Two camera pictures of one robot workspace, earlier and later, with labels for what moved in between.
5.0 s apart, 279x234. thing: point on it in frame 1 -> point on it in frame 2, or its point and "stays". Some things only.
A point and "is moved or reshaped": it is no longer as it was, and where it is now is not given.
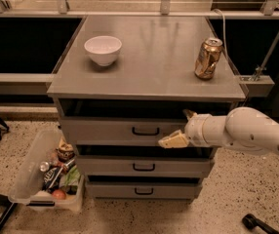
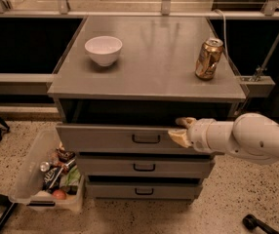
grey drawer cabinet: (123, 83) stays
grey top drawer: (119, 132) is moved or reshaped
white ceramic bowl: (103, 49) stays
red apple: (59, 194) stays
